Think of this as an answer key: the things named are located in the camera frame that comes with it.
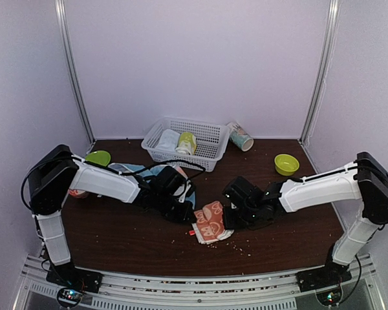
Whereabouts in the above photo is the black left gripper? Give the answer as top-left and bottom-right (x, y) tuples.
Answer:
(155, 191), (197, 224)

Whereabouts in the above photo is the orange bunny towel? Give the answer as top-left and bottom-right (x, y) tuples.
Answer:
(192, 201), (234, 244)

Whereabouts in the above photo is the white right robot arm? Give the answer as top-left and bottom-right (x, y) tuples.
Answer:
(222, 152), (388, 285)

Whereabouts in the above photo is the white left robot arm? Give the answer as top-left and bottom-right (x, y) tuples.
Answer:
(26, 145), (196, 287)

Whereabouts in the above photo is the blue patterned towel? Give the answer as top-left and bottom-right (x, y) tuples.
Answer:
(108, 163), (195, 210)

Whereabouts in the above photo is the white rolled towel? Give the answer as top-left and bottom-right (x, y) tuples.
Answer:
(156, 129), (180, 152)

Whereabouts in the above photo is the white plastic basket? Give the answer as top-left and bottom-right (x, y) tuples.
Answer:
(141, 118), (230, 172)

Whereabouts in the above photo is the green bowl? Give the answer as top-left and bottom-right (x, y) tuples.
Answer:
(274, 154), (300, 176)

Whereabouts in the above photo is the green rolled towel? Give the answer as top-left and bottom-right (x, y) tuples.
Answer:
(175, 132), (197, 156)

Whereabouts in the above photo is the green plate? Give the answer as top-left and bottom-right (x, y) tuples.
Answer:
(85, 150), (111, 167)

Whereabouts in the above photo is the teal patterned paper cup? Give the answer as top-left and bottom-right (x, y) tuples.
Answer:
(227, 122), (254, 152)

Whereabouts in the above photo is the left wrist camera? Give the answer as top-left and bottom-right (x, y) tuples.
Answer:
(178, 181), (196, 203)

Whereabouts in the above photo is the front aluminium rail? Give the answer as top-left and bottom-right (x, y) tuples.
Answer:
(10, 254), (387, 309)

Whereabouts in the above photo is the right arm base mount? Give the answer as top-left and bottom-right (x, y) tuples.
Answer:
(296, 262), (352, 292)

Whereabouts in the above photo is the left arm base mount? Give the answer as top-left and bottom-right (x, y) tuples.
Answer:
(46, 260), (103, 293)

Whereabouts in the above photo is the left aluminium frame post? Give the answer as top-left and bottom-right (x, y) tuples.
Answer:
(54, 0), (96, 145)

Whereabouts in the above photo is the aluminium frame post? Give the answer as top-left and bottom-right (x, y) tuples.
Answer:
(54, 0), (96, 145)
(300, 0), (341, 145)

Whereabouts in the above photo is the right aluminium frame post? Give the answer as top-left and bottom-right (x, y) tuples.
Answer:
(300, 0), (341, 145)

